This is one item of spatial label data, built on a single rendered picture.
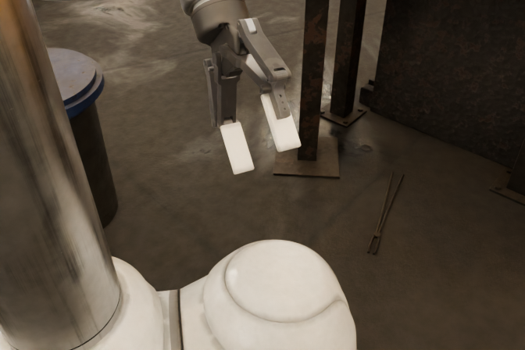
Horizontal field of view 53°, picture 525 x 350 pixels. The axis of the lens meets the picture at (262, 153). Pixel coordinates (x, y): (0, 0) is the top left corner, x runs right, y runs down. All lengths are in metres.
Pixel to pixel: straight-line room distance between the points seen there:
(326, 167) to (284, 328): 1.18
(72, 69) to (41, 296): 0.97
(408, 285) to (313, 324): 0.88
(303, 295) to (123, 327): 0.16
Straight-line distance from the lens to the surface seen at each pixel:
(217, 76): 0.72
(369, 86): 1.94
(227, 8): 0.69
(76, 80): 1.29
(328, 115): 1.87
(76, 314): 0.44
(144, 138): 1.80
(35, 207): 0.36
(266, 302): 0.49
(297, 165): 1.64
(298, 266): 0.53
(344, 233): 1.46
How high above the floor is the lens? 1.05
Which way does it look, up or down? 38 degrees down
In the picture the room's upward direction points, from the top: straight up
